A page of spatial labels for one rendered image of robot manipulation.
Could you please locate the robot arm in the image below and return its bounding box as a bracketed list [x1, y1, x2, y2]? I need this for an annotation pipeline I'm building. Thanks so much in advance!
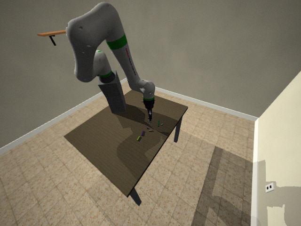
[66, 2, 155, 106]

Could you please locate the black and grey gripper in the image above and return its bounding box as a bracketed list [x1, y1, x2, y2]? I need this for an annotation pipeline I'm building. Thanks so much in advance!
[145, 105, 154, 123]

